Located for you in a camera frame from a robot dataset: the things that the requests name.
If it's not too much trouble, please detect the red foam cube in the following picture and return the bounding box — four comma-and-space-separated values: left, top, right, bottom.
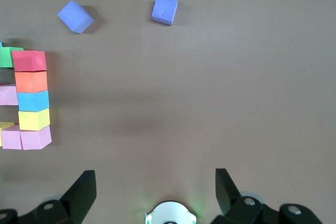
12, 50, 47, 72

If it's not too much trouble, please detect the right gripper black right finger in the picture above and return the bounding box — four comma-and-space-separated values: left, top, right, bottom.
211, 168, 322, 224

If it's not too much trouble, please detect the pink foam cube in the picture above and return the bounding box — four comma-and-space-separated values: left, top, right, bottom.
1, 124, 23, 151
19, 125, 53, 151
0, 83, 19, 106

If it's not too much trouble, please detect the green foam cube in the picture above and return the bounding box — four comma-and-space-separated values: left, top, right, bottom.
0, 47, 24, 68

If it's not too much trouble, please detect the orange foam cube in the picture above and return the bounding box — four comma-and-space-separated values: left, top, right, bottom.
14, 70, 49, 93

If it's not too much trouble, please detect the purple foam cube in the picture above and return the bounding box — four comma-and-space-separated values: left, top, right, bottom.
57, 0, 95, 35
151, 0, 179, 26

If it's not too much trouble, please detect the brown table mat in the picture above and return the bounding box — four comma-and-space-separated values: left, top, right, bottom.
0, 0, 336, 224

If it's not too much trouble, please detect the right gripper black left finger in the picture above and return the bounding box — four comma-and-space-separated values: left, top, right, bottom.
0, 169, 97, 224

